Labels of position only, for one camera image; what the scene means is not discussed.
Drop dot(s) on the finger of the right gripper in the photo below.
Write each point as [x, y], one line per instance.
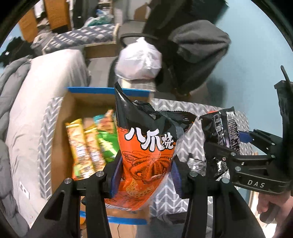
[246, 136]
[222, 153]

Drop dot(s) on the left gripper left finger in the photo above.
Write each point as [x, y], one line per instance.
[60, 217]

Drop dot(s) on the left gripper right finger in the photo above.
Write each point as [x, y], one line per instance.
[231, 215]

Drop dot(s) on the small black snack packet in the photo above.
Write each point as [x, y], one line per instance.
[220, 127]

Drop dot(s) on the yellow long cracker bag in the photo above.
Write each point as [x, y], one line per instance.
[82, 163]

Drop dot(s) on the orange black octopus snack bag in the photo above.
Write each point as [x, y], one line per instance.
[148, 141]

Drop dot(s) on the yellow snack bag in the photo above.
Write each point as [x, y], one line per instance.
[91, 136]

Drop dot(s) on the green peanut snack bag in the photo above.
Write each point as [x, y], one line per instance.
[109, 145]

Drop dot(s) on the orange peanut snack bag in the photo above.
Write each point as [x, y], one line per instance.
[109, 126]

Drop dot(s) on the teal cartoon snack bag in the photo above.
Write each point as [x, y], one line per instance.
[100, 119]

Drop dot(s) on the dark grey fleece blanket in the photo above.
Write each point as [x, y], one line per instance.
[201, 45]

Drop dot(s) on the white plastic bag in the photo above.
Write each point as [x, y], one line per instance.
[139, 61]

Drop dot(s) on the blue cardboard box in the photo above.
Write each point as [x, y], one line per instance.
[78, 103]

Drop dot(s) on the black office chair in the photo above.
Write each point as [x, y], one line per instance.
[165, 81]

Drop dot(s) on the bed with grey sheet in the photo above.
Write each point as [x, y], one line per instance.
[48, 77]

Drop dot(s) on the black clothes pile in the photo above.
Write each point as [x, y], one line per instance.
[16, 49]

